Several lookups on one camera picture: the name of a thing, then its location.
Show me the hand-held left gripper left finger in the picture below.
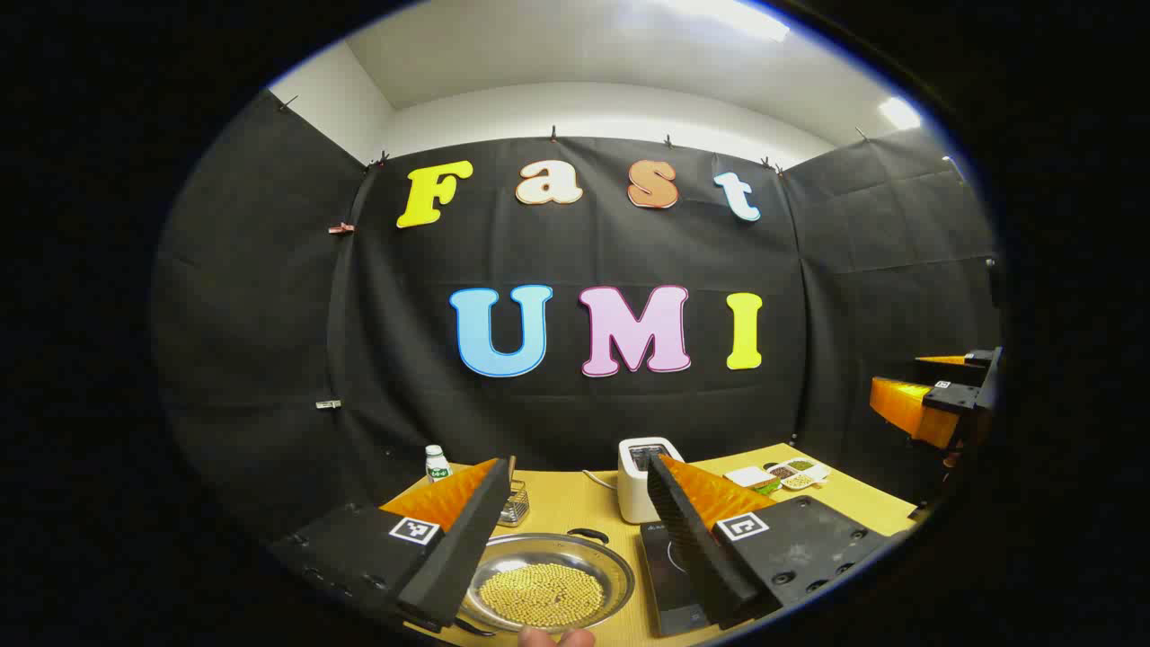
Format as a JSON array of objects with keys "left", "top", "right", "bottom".
[{"left": 268, "top": 456, "right": 513, "bottom": 634}]

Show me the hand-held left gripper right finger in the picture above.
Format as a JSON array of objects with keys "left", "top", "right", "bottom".
[{"left": 647, "top": 454, "right": 895, "bottom": 630}]

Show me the black induction cooktop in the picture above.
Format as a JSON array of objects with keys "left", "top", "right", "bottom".
[{"left": 636, "top": 521, "right": 720, "bottom": 639}]

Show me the stainless steel pot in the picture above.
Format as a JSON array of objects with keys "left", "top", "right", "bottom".
[{"left": 454, "top": 528, "right": 637, "bottom": 637}]

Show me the pile of soybeans in pot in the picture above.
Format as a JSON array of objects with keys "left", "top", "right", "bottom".
[{"left": 478, "top": 563, "right": 605, "bottom": 628}]

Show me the white toaster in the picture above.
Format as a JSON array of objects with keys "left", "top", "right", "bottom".
[{"left": 617, "top": 438, "right": 686, "bottom": 525}]

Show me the white divided tray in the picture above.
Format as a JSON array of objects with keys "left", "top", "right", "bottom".
[{"left": 764, "top": 458, "right": 832, "bottom": 492}]

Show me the black backdrop cloth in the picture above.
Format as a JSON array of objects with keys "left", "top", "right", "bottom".
[{"left": 153, "top": 90, "right": 1003, "bottom": 540}]

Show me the metal wire basket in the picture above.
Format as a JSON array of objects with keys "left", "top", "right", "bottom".
[{"left": 497, "top": 479, "right": 531, "bottom": 527}]

